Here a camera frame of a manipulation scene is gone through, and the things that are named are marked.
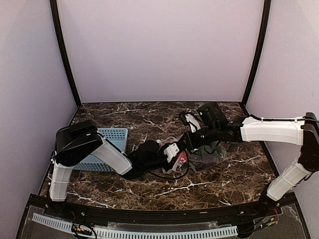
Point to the black left frame post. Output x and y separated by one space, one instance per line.
63 52

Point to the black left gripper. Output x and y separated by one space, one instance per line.
170 167

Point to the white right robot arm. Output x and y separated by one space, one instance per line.
211 125

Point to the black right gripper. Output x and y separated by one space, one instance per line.
191 144

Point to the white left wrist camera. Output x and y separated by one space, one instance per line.
171 152

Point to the black front rail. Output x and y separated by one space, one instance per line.
236 215

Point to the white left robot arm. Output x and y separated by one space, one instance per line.
74 143

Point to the white slotted cable duct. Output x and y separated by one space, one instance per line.
139 231

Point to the red fake strawberry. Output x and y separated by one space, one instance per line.
182 160

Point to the black frame post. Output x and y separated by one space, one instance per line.
258 52
63 52

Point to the dark purple fake eggplant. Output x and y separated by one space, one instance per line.
201 160

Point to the black right frame post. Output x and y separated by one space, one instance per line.
258 52

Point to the clear zip top bag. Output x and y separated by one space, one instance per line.
172 168

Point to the light blue plastic basket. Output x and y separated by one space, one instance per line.
110 157

